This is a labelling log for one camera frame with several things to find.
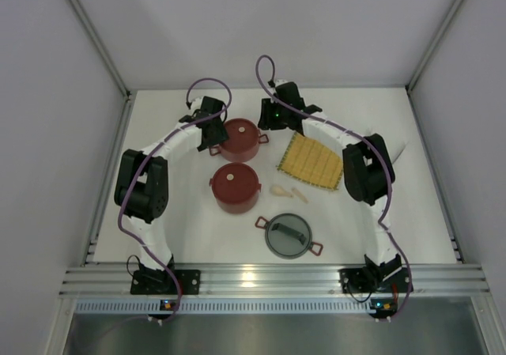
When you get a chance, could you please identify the dark red lid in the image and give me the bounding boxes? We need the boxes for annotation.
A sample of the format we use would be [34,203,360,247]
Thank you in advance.
[221,118,259,153]
[210,163,261,204]

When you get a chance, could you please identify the pink steel pot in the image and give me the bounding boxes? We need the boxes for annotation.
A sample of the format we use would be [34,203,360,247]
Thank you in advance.
[209,118,270,163]
[209,163,262,214]

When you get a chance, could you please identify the metal tongs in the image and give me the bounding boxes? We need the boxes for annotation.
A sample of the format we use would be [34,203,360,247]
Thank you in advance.
[364,127,409,165]

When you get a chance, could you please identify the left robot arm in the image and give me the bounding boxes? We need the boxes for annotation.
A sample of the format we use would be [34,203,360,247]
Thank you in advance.
[114,96,229,296]

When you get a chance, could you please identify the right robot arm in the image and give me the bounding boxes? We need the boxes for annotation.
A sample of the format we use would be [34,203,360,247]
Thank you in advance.
[259,80,407,293]

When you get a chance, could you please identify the bamboo tray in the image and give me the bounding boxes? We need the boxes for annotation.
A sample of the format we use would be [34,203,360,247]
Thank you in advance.
[277,133,344,191]

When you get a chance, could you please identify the beige spoon head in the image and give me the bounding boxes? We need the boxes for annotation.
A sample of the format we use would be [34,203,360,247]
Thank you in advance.
[270,185,293,198]

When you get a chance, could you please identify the left camera mount white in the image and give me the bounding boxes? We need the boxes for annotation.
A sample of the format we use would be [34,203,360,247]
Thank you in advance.
[188,96,203,110]

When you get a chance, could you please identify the camera mount white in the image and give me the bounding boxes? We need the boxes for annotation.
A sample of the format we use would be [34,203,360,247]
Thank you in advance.
[188,96,203,110]
[274,79,292,88]

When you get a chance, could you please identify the right camera mount white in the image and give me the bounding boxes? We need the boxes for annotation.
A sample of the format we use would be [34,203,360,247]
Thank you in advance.
[274,79,292,88]

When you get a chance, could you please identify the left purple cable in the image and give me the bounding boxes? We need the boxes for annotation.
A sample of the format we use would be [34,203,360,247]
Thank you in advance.
[117,77,232,324]

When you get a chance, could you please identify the purple cable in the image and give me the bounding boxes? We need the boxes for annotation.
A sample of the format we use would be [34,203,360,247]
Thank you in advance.
[117,77,232,324]
[255,55,415,324]

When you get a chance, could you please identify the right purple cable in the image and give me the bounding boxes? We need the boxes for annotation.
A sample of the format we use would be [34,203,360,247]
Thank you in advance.
[255,55,415,324]

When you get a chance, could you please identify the beige spoon handle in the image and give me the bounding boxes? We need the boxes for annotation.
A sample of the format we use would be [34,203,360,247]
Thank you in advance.
[292,187,309,204]

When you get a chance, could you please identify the grey lid with handle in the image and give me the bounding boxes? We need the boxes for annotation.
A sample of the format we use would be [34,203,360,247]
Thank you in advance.
[255,213,323,260]

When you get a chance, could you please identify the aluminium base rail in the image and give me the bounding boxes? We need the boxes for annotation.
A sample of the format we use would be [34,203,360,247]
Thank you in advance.
[59,263,489,315]

